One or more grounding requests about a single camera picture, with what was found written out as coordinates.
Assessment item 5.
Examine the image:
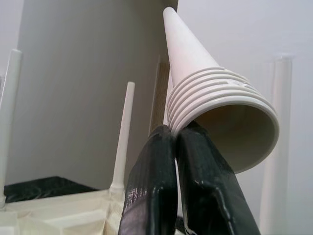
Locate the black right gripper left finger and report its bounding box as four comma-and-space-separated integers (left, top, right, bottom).
118, 125, 178, 235

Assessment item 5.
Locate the white plastic table top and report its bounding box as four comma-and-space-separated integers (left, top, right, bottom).
0, 188, 128, 235

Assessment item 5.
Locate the beige door frame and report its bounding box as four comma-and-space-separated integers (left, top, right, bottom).
148, 55, 172, 134

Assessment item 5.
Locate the white plastic table leg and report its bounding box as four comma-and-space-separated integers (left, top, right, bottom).
162, 6, 280, 175
258, 55, 294, 235
109, 82, 135, 196
0, 48, 24, 212

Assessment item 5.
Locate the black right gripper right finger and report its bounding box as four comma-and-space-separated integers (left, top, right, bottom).
176, 121, 261, 235

